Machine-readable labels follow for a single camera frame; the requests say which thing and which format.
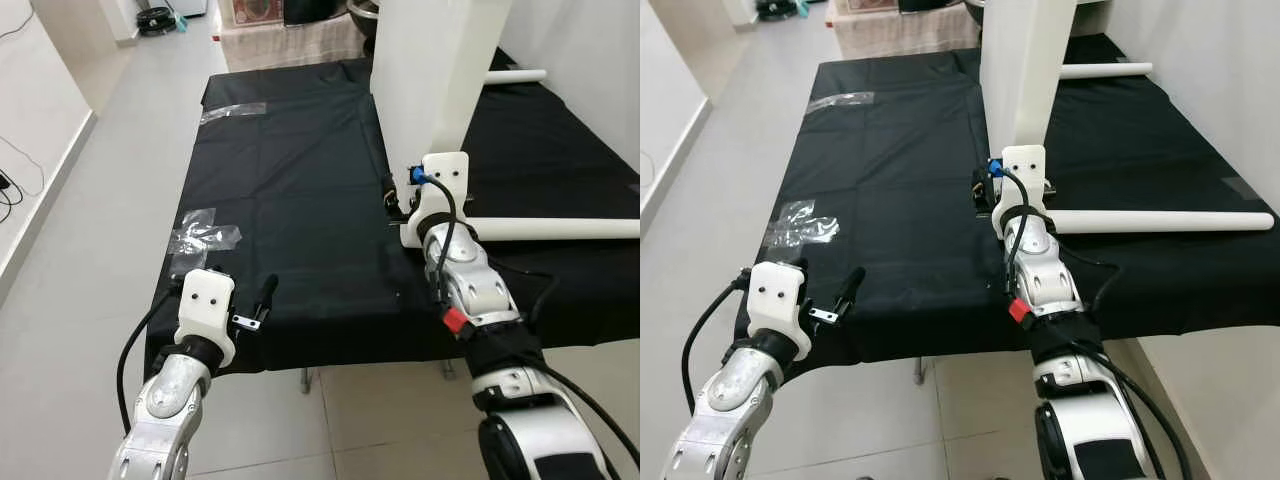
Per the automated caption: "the white plastic table top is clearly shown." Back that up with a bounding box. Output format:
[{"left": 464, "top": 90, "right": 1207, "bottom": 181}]
[
  {"left": 978, "top": 0, "right": 1079, "bottom": 153},
  {"left": 368, "top": 0, "right": 515, "bottom": 161}
]

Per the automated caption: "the translucent tape patch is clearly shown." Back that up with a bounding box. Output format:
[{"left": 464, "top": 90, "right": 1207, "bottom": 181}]
[
  {"left": 761, "top": 199, "right": 842, "bottom": 252},
  {"left": 167, "top": 207, "right": 244, "bottom": 260}
]

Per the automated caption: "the clear plastic bag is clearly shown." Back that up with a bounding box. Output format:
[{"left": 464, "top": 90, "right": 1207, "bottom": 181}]
[
  {"left": 197, "top": 101, "right": 269, "bottom": 127},
  {"left": 804, "top": 91, "right": 877, "bottom": 114}
]

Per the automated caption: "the pink patterned floor mat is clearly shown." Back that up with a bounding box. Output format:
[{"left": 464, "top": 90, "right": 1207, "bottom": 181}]
[
  {"left": 828, "top": 3, "right": 989, "bottom": 59},
  {"left": 216, "top": 12, "right": 379, "bottom": 73}
]

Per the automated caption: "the black bag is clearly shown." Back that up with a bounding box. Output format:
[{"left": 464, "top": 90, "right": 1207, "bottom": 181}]
[{"left": 285, "top": 0, "right": 349, "bottom": 26}]

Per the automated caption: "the red printed box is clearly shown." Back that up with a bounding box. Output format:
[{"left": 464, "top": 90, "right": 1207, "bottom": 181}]
[{"left": 232, "top": 0, "right": 287, "bottom": 27}]

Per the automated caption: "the coiled black cable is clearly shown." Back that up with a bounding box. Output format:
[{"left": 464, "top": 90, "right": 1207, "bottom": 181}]
[
  {"left": 755, "top": 0, "right": 813, "bottom": 22},
  {"left": 135, "top": 5, "right": 181, "bottom": 37}
]

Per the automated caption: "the thin black power cable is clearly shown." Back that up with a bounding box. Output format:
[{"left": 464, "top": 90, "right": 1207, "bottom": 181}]
[{"left": 0, "top": 130, "right": 47, "bottom": 213}]

